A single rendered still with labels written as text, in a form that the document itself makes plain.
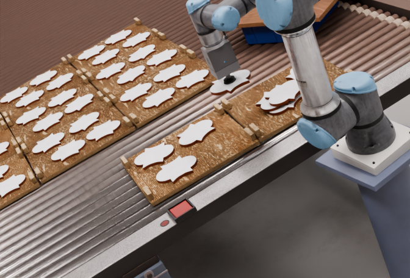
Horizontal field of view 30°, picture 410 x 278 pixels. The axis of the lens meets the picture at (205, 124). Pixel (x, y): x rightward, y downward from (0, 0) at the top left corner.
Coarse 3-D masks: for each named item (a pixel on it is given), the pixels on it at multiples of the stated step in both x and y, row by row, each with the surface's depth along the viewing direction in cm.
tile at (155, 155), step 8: (160, 144) 272; (168, 144) 270; (144, 152) 272; (152, 152) 270; (160, 152) 268; (168, 152) 266; (136, 160) 270; (144, 160) 267; (152, 160) 265; (160, 160) 263; (144, 168) 264
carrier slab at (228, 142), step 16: (224, 128) 268; (240, 128) 263; (176, 144) 271; (208, 144) 262; (224, 144) 258; (240, 144) 254; (256, 144) 252; (128, 160) 274; (208, 160) 254; (224, 160) 250; (144, 176) 261; (192, 176) 249; (160, 192) 248; (176, 192) 247
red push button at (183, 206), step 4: (180, 204) 239; (184, 204) 238; (188, 204) 238; (172, 208) 239; (176, 208) 238; (180, 208) 237; (184, 208) 236; (188, 208) 236; (172, 212) 237; (176, 212) 236; (180, 212) 236; (184, 212) 235; (176, 216) 234
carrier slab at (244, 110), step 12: (324, 60) 281; (288, 72) 285; (336, 72) 271; (264, 84) 284; (276, 84) 280; (240, 96) 283; (252, 96) 279; (240, 108) 275; (252, 108) 272; (240, 120) 268; (252, 120) 265; (264, 120) 262; (276, 120) 259; (288, 120) 256; (264, 132) 255; (276, 132) 254
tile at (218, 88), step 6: (240, 72) 255; (246, 72) 253; (222, 78) 256; (240, 78) 251; (246, 78) 250; (216, 84) 253; (222, 84) 252; (228, 84) 250; (234, 84) 249; (240, 84) 248; (210, 90) 251; (216, 90) 249; (222, 90) 248; (228, 90) 247; (234, 90) 247
